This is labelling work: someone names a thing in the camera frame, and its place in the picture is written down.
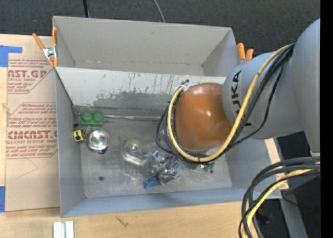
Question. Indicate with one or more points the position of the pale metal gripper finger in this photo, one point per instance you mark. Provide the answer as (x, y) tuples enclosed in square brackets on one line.
[(156, 155), (167, 174)]

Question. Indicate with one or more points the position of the clear glass cup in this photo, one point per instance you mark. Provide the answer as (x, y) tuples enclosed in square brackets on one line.
[(133, 148)]

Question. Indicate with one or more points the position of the blue plastic clip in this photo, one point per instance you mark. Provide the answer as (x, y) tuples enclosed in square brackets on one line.
[(151, 182)]

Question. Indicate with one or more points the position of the green toy brick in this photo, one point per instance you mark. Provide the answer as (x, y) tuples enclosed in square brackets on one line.
[(91, 119)]

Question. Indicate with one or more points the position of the brown cardboard board, red print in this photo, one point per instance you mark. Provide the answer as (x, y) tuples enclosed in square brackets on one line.
[(31, 174)]

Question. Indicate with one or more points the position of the yellow and black small box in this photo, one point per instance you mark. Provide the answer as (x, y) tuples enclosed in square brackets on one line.
[(77, 136)]

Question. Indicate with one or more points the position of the shiny silver can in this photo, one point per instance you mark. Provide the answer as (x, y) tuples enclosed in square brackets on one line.
[(98, 138)]

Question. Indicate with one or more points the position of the grey metal bin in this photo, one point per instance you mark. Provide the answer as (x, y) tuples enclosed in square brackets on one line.
[(109, 177)]

